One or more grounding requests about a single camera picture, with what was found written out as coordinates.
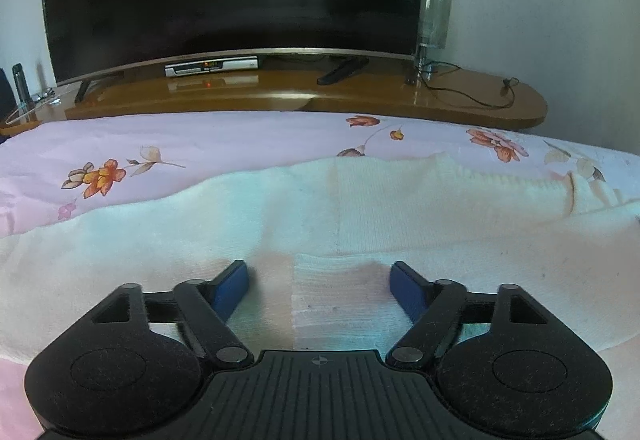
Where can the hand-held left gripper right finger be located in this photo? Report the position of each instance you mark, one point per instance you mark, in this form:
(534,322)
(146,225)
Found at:
(406,287)

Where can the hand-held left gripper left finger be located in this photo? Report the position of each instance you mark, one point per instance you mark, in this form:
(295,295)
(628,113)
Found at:
(231,286)

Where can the white knit sweater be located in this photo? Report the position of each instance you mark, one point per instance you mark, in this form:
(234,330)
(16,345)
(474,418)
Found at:
(380,215)

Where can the pink floral bed sheet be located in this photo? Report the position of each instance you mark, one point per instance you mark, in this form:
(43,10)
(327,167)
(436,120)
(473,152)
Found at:
(165,142)

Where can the wooden television stand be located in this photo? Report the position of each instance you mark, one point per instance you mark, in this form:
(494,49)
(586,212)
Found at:
(360,92)

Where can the silver set-top box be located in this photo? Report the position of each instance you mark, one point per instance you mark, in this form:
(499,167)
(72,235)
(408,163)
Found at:
(212,65)

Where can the clear glass vase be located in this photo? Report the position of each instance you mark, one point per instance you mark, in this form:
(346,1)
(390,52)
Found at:
(434,14)

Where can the dark slim bottle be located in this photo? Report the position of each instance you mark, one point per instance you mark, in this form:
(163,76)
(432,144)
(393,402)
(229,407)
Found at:
(20,84)

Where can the black box-shaped object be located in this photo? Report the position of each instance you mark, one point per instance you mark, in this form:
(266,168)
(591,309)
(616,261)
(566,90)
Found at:
(5,94)

